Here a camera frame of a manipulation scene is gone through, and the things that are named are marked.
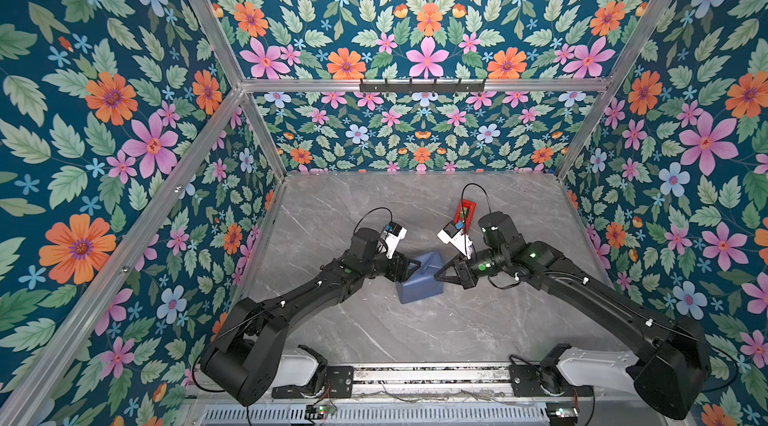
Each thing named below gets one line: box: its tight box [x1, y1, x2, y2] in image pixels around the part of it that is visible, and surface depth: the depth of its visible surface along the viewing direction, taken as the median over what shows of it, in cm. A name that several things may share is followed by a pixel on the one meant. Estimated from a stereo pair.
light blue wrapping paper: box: [396, 250, 444, 304], surface depth 82 cm
